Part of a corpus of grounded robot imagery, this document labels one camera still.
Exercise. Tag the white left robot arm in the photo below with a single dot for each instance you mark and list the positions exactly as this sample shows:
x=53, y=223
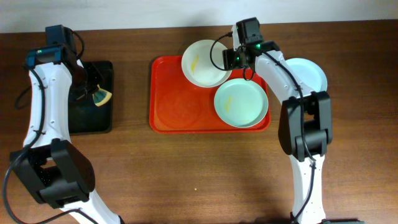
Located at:
x=49, y=166

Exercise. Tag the light blue plate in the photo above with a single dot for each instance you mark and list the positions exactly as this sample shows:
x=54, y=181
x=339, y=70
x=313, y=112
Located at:
x=309, y=72

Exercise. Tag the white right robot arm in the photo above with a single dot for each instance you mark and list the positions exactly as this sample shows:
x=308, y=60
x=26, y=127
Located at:
x=305, y=127

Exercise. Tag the green yellow sponge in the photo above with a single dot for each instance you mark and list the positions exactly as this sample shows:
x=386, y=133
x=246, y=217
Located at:
x=101, y=96

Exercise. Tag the cream white plate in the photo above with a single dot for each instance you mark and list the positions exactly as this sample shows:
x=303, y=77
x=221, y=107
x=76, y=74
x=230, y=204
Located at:
x=197, y=64

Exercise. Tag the red plastic tray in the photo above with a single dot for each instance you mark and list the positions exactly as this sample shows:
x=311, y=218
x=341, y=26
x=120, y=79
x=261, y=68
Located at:
x=178, y=107

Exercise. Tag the black plastic tray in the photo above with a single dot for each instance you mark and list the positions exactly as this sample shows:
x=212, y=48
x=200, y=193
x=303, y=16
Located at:
x=84, y=117

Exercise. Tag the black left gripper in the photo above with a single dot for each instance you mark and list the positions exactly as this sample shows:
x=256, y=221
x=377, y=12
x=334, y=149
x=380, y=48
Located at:
x=86, y=90

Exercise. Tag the light green plate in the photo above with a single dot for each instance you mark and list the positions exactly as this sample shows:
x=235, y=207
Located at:
x=240, y=103

